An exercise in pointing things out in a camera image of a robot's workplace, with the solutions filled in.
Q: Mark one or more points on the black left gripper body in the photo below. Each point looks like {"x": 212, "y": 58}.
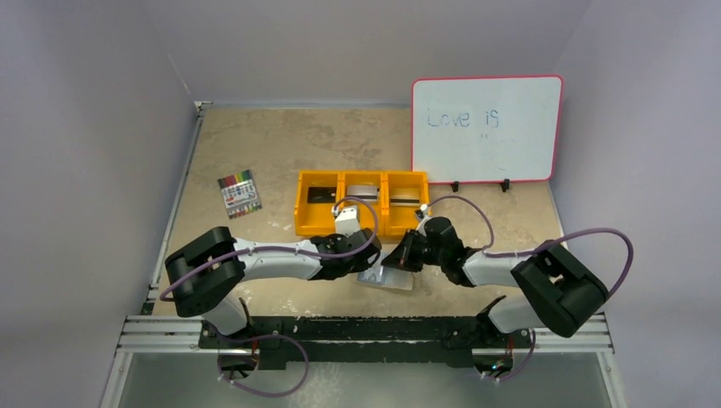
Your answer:
{"x": 355, "y": 268}

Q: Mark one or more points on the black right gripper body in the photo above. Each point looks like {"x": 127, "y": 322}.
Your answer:
{"x": 415, "y": 248}

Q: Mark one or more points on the beige leather card holder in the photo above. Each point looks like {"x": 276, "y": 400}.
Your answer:
{"x": 386, "y": 278}

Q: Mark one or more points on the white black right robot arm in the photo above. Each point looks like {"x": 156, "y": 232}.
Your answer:
{"x": 557, "y": 290}

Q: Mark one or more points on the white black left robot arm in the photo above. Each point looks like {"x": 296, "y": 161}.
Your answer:
{"x": 203, "y": 273}

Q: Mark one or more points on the gold magnetic stripe card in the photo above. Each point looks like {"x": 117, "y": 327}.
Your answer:
{"x": 404, "y": 198}

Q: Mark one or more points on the silver magnetic stripe card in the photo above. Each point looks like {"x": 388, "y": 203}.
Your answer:
{"x": 366, "y": 192}

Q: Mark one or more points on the black magnetic stripe card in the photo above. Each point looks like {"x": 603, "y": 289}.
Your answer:
{"x": 321, "y": 195}

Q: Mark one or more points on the yellow three-compartment bin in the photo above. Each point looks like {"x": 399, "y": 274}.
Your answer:
{"x": 393, "y": 222}

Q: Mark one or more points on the marker pen pack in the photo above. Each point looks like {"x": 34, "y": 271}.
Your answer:
{"x": 240, "y": 194}

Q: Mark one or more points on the pink-framed whiteboard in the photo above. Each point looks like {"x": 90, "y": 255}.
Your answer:
{"x": 486, "y": 130}

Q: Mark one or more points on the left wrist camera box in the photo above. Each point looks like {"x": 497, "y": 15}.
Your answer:
{"x": 346, "y": 220}

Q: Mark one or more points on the black front table rail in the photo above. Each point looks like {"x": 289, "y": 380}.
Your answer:
{"x": 277, "y": 341}

